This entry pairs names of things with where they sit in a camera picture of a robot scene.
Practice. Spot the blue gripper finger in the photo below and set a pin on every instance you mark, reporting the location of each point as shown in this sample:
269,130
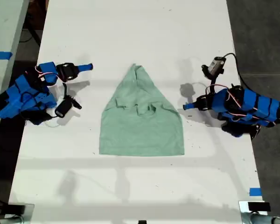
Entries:
86,69
86,65
190,105

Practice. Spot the pale green T-shirt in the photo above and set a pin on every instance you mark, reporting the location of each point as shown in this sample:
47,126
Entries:
142,126

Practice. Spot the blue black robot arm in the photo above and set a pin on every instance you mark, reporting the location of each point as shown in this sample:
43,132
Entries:
23,95
249,107

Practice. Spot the long blue tape strip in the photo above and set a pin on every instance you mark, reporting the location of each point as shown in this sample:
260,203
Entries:
1,55

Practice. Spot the white side table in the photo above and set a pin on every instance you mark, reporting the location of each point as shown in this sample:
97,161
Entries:
4,28

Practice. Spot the short blue tape strip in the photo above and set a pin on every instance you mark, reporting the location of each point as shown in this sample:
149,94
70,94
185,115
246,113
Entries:
255,191

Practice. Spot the metal table clamp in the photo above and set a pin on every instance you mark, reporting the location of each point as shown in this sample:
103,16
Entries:
243,210
29,212

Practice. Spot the small black box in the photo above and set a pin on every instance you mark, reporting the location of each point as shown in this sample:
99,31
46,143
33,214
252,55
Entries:
259,206
16,209

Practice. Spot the tiny black clip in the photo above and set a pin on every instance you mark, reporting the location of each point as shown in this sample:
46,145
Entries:
142,222

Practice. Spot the grey metal pipe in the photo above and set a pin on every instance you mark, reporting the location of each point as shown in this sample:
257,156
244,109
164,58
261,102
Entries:
268,219
7,220

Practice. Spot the black camera stalk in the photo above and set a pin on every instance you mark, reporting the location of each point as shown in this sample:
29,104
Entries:
65,91
214,84

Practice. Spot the black silver camera box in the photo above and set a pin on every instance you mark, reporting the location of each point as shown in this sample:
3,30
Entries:
214,65

